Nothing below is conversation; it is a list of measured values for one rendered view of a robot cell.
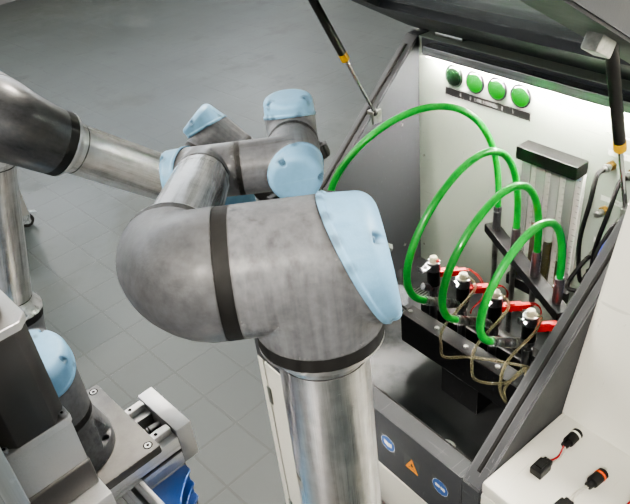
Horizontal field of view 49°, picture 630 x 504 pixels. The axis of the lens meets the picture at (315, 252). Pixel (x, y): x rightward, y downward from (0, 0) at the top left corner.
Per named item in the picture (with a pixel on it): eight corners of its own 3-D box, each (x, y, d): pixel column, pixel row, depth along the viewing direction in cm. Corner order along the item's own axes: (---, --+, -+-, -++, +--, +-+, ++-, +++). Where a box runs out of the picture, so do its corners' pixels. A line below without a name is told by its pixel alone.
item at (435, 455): (266, 362, 170) (256, 312, 160) (280, 354, 172) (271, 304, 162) (459, 532, 128) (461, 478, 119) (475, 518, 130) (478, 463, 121)
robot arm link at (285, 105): (260, 111, 97) (260, 88, 104) (271, 179, 103) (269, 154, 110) (316, 104, 97) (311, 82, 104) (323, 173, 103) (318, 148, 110)
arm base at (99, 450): (52, 502, 112) (32, 463, 106) (13, 452, 121) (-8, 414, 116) (131, 446, 120) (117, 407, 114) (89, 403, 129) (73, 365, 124)
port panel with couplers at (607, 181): (576, 271, 146) (596, 137, 128) (585, 264, 147) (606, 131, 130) (633, 298, 137) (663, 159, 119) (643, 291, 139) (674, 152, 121)
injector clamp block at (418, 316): (402, 362, 160) (400, 311, 151) (432, 341, 164) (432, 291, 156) (523, 449, 137) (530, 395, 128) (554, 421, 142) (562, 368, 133)
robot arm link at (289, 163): (246, 212, 93) (247, 174, 102) (329, 202, 94) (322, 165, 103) (237, 161, 89) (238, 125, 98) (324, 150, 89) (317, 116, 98)
